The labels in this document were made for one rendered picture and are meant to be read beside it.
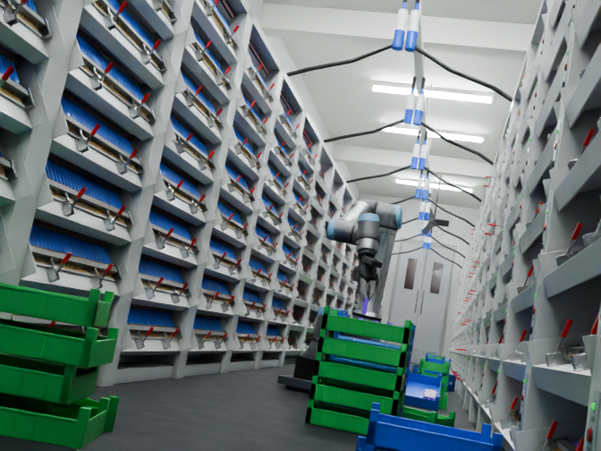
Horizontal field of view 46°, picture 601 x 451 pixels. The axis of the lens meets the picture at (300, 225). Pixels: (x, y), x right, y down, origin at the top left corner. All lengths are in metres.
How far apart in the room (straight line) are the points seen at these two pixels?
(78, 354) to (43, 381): 0.09
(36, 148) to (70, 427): 0.76
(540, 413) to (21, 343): 1.08
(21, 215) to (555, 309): 1.31
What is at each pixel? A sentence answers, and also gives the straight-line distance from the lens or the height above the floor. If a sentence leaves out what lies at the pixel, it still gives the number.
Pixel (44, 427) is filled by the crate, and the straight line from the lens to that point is 1.58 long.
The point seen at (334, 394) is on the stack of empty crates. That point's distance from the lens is 2.48.
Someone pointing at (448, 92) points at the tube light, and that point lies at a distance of 7.43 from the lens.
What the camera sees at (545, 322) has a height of 0.42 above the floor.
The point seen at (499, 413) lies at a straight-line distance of 2.30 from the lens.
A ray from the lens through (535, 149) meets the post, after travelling 2.39.
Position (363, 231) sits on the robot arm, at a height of 0.74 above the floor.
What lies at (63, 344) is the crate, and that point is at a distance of 1.55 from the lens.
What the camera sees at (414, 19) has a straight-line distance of 4.31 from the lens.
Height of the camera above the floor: 0.32
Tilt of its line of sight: 8 degrees up
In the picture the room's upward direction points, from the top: 10 degrees clockwise
